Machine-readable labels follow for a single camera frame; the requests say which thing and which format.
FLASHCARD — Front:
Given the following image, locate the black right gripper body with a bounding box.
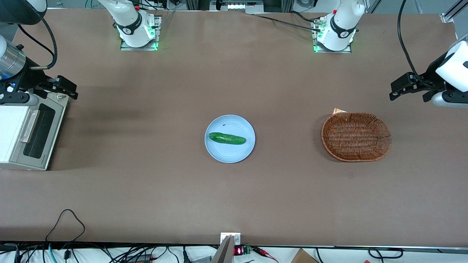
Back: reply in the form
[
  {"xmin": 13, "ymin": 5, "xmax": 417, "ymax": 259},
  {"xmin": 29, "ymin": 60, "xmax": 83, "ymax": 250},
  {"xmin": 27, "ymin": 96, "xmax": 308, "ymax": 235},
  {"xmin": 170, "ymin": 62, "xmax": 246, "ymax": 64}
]
[{"xmin": 14, "ymin": 65, "xmax": 50, "ymax": 94}]

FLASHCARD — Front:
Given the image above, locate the oven door with glass window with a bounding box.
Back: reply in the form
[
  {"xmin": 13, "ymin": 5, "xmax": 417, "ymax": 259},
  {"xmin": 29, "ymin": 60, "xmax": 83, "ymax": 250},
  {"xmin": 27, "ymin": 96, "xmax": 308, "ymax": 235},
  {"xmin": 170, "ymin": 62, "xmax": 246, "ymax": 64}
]
[{"xmin": 10, "ymin": 102, "xmax": 67, "ymax": 171}]

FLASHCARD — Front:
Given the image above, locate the white toaster oven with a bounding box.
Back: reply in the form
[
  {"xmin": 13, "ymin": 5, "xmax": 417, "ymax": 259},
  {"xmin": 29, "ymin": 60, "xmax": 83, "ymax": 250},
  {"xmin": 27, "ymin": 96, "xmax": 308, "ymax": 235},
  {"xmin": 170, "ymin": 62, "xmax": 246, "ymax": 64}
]
[{"xmin": 0, "ymin": 93, "xmax": 70, "ymax": 171}]

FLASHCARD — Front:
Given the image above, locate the brown wicker basket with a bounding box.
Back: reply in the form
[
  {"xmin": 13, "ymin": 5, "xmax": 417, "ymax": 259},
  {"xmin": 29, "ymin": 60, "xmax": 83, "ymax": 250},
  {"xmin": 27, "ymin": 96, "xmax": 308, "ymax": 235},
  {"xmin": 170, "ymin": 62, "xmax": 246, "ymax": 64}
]
[{"xmin": 321, "ymin": 112, "xmax": 392, "ymax": 162}]

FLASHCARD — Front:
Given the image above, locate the green cucumber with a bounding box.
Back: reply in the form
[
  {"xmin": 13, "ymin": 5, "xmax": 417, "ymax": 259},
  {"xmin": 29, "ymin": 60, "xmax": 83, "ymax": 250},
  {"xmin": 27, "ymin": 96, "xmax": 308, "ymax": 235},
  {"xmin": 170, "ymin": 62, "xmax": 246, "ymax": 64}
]
[{"xmin": 209, "ymin": 132, "xmax": 246, "ymax": 145}]

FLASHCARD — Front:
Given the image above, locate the light blue plate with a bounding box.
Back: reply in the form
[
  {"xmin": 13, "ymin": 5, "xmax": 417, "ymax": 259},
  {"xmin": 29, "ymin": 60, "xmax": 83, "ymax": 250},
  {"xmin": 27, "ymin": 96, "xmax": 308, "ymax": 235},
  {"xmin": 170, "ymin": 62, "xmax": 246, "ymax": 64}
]
[{"xmin": 204, "ymin": 115, "xmax": 256, "ymax": 163}]

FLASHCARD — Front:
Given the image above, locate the brown cardboard box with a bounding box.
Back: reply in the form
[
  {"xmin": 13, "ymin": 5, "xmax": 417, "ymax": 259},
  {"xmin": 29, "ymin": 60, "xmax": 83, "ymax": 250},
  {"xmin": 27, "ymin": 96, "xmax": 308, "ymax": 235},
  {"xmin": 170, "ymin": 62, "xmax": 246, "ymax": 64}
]
[{"xmin": 291, "ymin": 248, "xmax": 319, "ymax": 263}]

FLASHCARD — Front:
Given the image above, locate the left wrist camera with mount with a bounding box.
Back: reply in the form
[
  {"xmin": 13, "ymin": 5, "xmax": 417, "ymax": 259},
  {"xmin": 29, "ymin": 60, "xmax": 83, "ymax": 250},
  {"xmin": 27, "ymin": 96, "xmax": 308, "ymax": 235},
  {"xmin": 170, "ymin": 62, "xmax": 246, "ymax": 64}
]
[{"xmin": 431, "ymin": 91, "xmax": 468, "ymax": 108}]

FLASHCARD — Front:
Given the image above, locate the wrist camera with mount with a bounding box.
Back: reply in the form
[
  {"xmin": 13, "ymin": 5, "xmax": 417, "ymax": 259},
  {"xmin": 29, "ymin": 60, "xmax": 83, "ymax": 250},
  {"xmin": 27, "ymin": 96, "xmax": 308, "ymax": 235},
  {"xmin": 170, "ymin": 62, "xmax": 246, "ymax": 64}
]
[
  {"xmin": 0, "ymin": 83, "xmax": 39, "ymax": 106},
  {"xmin": 431, "ymin": 91, "xmax": 468, "ymax": 108}
]

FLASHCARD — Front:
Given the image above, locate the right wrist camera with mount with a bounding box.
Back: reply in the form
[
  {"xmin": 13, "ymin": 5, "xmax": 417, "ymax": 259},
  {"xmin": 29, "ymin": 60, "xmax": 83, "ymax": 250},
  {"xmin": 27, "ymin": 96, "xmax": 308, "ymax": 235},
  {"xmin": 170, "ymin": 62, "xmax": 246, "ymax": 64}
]
[{"xmin": 0, "ymin": 83, "xmax": 39, "ymax": 106}]

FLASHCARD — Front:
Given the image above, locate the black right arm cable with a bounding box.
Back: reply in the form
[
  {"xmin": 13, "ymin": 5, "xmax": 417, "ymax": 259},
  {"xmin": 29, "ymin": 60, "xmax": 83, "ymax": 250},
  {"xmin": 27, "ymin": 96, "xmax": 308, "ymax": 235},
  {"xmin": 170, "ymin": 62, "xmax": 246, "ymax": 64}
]
[{"xmin": 30, "ymin": 16, "xmax": 58, "ymax": 70}]

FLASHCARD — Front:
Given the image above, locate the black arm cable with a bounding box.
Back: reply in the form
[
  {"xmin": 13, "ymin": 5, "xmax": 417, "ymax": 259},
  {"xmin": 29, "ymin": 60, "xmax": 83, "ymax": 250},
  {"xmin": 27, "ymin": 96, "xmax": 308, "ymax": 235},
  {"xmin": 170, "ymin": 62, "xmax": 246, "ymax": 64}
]
[
  {"xmin": 30, "ymin": 16, "xmax": 58, "ymax": 70},
  {"xmin": 397, "ymin": 0, "xmax": 430, "ymax": 88}
]

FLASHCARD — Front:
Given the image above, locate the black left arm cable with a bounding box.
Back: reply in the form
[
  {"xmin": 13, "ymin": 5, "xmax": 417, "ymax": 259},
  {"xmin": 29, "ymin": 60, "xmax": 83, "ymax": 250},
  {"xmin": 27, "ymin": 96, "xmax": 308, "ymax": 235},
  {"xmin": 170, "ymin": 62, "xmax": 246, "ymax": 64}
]
[{"xmin": 397, "ymin": 0, "xmax": 430, "ymax": 88}]

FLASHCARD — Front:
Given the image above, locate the aluminium frame profile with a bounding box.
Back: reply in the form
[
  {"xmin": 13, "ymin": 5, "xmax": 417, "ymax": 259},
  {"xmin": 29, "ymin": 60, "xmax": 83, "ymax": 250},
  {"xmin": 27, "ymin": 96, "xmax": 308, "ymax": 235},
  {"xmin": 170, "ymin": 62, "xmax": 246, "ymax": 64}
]
[{"xmin": 440, "ymin": 0, "xmax": 468, "ymax": 23}]

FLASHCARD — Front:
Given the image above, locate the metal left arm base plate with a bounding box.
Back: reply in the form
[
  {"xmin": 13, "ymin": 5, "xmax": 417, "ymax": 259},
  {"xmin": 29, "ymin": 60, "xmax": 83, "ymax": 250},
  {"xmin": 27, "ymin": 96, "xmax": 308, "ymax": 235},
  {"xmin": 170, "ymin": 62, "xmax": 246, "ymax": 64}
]
[{"xmin": 312, "ymin": 18, "xmax": 352, "ymax": 54}]

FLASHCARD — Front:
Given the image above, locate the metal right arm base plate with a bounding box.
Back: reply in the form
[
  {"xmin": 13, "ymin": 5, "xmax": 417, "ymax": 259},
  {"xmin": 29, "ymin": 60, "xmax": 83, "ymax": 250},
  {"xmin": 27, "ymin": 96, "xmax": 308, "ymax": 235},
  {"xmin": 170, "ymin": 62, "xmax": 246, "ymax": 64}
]
[{"xmin": 120, "ymin": 16, "xmax": 162, "ymax": 51}]

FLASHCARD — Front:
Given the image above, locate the thin black looped cable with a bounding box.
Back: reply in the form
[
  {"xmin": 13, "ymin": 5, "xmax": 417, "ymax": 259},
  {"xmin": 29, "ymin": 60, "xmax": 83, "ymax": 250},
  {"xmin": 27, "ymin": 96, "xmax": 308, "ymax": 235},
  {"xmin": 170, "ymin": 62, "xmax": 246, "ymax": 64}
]
[{"xmin": 45, "ymin": 209, "xmax": 86, "ymax": 242}]

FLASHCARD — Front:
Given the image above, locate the black cable across table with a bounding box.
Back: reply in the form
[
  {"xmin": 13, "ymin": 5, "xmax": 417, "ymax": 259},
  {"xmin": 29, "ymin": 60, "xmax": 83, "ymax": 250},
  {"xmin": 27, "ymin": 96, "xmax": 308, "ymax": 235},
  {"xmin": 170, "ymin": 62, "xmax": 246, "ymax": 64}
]
[{"xmin": 252, "ymin": 11, "xmax": 323, "ymax": 31}]

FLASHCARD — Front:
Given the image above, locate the black coiled cable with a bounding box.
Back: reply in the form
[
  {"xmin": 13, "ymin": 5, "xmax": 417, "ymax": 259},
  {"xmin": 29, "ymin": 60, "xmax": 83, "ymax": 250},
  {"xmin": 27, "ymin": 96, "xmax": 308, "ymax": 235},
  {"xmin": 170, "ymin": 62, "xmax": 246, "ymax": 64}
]
[{"xmin": 368, "ymin": 247, "xmax": 404, "ymax": 259}]

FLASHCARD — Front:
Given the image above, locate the metal frame with light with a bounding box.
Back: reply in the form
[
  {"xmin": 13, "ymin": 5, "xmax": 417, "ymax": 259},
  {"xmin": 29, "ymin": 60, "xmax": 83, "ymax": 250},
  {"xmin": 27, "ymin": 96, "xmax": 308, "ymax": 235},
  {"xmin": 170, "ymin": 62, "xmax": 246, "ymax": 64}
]
[{"xmin": 210, "ymin": 0, "xmax": 264, "ymax": 15}]

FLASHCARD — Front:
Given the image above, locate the red clip lead wire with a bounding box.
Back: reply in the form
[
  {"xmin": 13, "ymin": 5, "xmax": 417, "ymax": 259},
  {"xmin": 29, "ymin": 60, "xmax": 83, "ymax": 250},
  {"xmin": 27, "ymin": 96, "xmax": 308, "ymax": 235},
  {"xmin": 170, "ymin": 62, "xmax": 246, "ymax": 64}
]
[{"xmin": 252, "ymin": 246, "xmax": 279, "ymax": 263}]

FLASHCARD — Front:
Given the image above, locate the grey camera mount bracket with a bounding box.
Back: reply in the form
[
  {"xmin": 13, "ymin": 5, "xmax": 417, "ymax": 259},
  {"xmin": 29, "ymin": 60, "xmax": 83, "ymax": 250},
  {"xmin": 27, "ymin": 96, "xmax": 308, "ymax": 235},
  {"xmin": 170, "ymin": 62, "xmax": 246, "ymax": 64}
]
[{"xmin": 211, "ymin": 232, "xmax": 241, "ymax": 263}]

